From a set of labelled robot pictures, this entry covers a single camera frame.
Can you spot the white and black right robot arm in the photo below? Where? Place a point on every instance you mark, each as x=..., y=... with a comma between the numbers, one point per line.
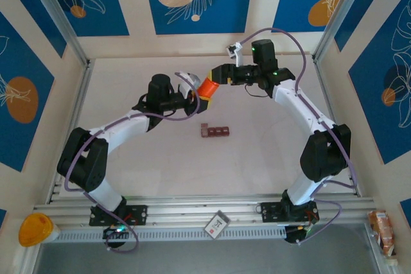
x=298, y=107

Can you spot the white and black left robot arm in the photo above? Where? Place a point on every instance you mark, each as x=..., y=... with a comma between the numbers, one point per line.
x=125, y=128

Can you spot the black controller board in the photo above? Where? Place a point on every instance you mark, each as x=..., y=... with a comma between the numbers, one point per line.
x=112, y=234
x=293, y=237

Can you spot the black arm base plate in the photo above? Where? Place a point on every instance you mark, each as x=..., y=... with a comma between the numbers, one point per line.
x=271, y=211
x=139, y=214

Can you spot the brown weekly pill organizer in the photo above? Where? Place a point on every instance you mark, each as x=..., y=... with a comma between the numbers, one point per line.
x=218, y=131

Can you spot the aluminium corner post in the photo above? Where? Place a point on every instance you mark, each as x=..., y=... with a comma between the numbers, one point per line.
x=54, y=7
x=343, y=7

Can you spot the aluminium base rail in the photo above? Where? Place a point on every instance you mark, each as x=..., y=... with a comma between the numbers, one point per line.
x=192, y=210

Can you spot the orange pill bottle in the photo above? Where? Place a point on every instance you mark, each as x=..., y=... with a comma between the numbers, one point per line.
x=208, y=89

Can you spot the orange dome lamp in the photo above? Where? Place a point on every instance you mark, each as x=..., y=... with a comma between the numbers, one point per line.
x=33, y=230

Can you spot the aluminium side rail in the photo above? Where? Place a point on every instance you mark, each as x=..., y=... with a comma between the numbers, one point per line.
x=325, y=94
x=78, y=100

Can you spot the white card with red mark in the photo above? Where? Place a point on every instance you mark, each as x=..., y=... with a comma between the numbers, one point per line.
x=217, y=225

